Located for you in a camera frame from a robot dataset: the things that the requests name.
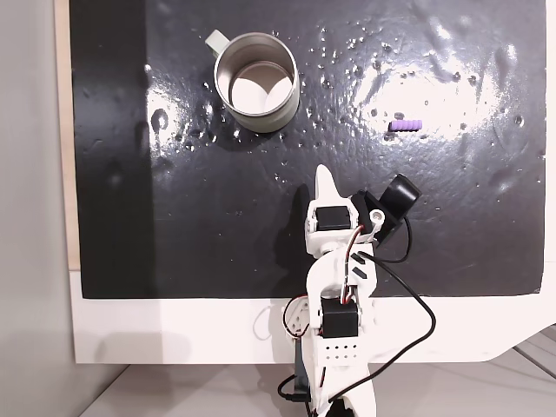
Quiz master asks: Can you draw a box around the metal mug with handle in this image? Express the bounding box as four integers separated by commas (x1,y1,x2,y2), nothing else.
204,29,301,134

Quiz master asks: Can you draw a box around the beige wooden board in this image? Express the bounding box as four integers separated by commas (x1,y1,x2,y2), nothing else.
53,0,82,273

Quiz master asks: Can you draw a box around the black rubber mat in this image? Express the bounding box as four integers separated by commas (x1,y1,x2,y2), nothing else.
69,0,546,300

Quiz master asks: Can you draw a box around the red white black servo wire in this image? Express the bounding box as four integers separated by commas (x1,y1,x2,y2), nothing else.
340,224,367,306
281,295,314,341

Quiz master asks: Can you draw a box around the purple ribbed pen grip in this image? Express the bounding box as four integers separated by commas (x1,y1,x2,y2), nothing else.
389,118,423,133

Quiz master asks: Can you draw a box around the grey base clamp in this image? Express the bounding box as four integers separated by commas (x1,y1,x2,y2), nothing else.
292,336,310,392

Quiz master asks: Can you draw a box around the black oval camera box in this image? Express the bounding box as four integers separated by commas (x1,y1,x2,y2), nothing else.
350,173,423,248

